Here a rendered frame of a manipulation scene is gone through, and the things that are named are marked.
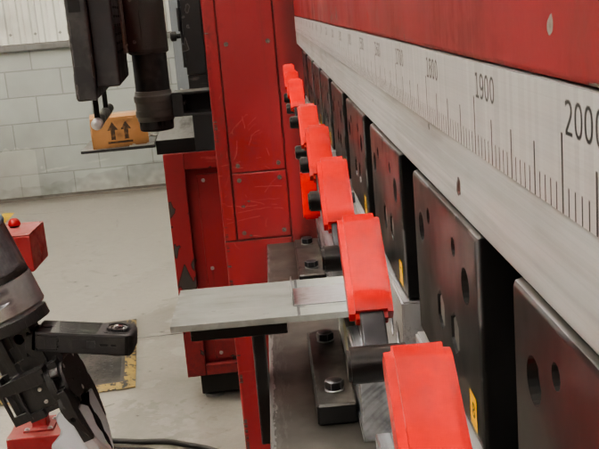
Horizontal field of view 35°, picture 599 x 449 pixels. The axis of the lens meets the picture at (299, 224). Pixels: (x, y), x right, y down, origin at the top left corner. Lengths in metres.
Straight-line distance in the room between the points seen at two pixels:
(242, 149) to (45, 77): 6.12
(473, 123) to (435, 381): 0.09
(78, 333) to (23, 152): 7.29
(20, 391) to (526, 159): 0.94
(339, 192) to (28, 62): 7.68
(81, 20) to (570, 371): 2.19
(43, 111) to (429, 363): 8.06
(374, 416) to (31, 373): 0.43
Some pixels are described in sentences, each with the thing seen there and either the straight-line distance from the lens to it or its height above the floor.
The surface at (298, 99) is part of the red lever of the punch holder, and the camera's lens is 1.46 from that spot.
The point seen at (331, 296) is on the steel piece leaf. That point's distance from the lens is 1.42.
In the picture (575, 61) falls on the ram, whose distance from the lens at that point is 0.23.
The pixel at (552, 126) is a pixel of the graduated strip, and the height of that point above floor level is 1.39.
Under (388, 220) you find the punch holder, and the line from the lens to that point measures 0.62.
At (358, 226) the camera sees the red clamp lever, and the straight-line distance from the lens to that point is 0.50.
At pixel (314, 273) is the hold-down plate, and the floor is 0.90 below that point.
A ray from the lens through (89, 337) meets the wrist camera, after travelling 1.13.
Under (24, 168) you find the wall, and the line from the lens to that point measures 8.42.
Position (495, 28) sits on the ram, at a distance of 0.31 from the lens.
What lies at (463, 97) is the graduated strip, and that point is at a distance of 0.36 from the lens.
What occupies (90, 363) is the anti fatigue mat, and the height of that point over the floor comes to 0.01.
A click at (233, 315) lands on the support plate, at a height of 1.00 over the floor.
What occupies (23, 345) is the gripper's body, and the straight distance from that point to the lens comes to 1.16.
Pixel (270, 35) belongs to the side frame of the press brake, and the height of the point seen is 1.36.
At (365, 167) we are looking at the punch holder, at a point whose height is 1.30.
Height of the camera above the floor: 1.43
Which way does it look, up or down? 13 degrees down
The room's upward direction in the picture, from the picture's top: 5 degrees counter-clockwise
